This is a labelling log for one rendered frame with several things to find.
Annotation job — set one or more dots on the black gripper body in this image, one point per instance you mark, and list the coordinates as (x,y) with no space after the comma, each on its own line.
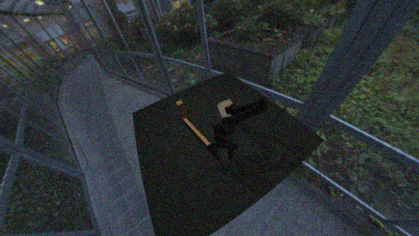
(221,141)

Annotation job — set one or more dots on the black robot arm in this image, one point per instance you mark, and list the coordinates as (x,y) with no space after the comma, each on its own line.
(227,127)

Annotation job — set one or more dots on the brown wooden post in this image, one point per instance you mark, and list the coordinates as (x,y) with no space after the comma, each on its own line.
(181,109)

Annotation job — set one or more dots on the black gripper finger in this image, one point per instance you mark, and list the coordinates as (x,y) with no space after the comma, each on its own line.
(215,152)
(230,153)

